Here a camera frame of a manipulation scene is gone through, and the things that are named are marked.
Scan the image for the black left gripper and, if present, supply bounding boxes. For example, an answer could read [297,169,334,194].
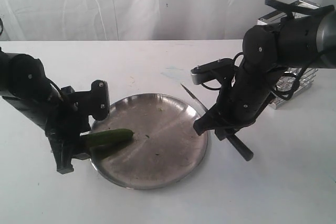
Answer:
[45,86,91,174]

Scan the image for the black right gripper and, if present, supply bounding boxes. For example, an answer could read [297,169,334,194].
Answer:
[193,77,273,140]

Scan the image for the green cucumber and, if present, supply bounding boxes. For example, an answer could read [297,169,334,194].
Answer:
[80,129,134,148]

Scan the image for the black knife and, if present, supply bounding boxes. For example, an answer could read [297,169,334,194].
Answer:
[181,83,254,162]

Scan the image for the metal wire utensil holder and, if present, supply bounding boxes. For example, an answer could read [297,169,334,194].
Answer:
[257,0,321,110]

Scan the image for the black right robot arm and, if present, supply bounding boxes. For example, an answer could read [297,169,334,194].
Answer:
[191,0,335,138]

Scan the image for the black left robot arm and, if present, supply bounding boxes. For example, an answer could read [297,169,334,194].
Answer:
[1,51,89,174]

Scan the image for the round stainless steel plate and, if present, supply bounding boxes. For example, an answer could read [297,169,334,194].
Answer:
[90,93,208,190]

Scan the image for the white backdrop curtain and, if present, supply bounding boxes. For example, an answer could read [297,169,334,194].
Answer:
[1,0,335,41]

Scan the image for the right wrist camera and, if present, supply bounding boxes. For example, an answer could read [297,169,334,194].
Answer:
[191,58,235,85]

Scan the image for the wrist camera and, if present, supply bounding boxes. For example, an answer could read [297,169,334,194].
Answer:
[191,58,235,85]
[90,80,110,121]

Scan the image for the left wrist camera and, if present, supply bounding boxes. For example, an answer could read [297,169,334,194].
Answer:
[90,80,110,121]

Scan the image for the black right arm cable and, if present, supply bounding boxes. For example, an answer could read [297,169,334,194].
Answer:
[270,66,310,102]

